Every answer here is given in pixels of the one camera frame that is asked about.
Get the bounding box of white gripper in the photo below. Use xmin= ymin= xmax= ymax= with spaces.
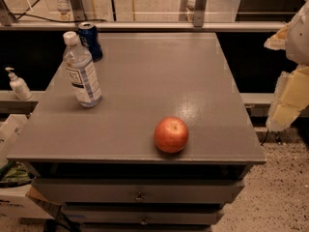
xmin=264 ymin=1 xmax=309 ymax=131

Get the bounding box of clear water bottle blue label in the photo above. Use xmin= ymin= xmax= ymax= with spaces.
xmin=63 ymin=31 xmax=102 ymax=107

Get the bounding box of white pump dispenser bottle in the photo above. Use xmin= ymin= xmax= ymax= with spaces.
xmin=6 ymin=67 xmax=32 ymax=101

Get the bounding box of red apple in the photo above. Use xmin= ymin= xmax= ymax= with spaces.
xmin=154 ymin=117 xmax=189 ymax=154

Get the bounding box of grey drawer cabinet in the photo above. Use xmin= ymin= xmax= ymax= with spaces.
xmin=9 ymin=33 xmax=265 ymax=232

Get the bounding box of blue soda can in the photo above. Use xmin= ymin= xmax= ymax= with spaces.
xmin=78 ymin=21 xmax=103 ymax=62

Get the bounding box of top grey drawer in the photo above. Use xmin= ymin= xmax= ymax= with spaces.
xmin=32 ymin=178 xmax=244 ymax=204

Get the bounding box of grey drawer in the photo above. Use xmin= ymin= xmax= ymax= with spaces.
xmin=62 ymin=204 xmax=223 ymax=225
xmin=32 ymin=178 xmax=244 ymax=204

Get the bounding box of middle grey drawer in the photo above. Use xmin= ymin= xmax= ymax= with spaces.
xmin=62 ymin=204 xmax=223 ymax=225

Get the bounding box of green bag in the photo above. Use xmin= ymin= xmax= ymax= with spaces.
xmin=0 ymin=161 xmax=34 ymax=189

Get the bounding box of white cardboard box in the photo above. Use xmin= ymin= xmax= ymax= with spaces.
xmin=0 ymin=114 xmax=57 ymax=219

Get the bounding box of grey metal rail frame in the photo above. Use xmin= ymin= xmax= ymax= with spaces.
xmin=0 ymin=0 xmax=309 ymax=34

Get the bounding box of black cable behind table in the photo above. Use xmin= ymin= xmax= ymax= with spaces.
xmin=9 ymin=0 xmax=107 ymax=24

